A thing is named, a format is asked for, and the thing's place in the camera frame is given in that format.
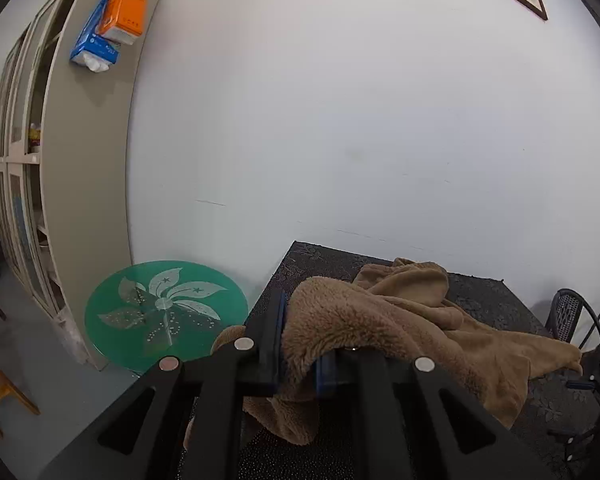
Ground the black patterned tablecloth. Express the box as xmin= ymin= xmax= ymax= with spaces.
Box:
xmin=180 ymin=240 xmax=600 ymax=480

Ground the orange tissue pack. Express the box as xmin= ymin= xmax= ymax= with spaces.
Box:
xmin=99 ymin=0 xmax=151 ymax=45

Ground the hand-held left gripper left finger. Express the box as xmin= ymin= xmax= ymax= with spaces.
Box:
xmin=37 ymin=287 xmax=288 ymax=480

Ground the black mesh chair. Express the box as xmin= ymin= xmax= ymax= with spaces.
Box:
xmin=545 ymin=288 xmax=600 ymax=466

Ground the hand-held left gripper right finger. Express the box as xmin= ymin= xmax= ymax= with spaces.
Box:
xmin=315 ymin=349 xmax=560 ymax=480

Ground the green round glass table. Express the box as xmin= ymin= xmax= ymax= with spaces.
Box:
xmin=84 ymin=260 xmax=250 ymax=376

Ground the brown fleece garment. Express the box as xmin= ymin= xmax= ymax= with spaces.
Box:
xmin=182 ymin=257 xmax=584 ymax=447

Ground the blue tissue pack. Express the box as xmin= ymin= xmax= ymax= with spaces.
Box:
xmin=70 ymin=0 xmax=122 ymax=74

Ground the beige glass-door cabinet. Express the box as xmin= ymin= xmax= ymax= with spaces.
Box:
xmin=0 ymin=0 xmax=174 ymax=371

